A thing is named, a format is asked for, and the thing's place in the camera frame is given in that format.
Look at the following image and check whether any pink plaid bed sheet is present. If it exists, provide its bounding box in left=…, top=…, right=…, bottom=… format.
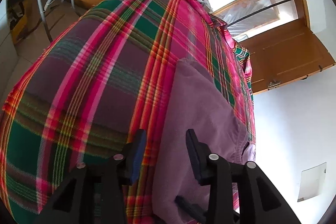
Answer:
left=1, top=0, right=256, bottom=223

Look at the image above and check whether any wooden door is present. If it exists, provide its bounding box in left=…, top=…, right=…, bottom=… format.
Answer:
left=240, top=19, right=335, bottom=94

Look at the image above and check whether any purple fleece garment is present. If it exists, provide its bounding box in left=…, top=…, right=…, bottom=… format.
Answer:
left=152, top=59, right=255, bottom=223

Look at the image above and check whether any plastic door curtain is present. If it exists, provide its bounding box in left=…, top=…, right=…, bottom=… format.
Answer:
left=217, top=0, right=298, bottom=42

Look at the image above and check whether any black hanging cable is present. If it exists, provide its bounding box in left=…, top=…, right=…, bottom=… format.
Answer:
left=227, top=0, right=295, bottom=28

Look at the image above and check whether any white wall panel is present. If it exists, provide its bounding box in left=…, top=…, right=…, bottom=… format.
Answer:
left=297, top=162, right=327, bottom=202

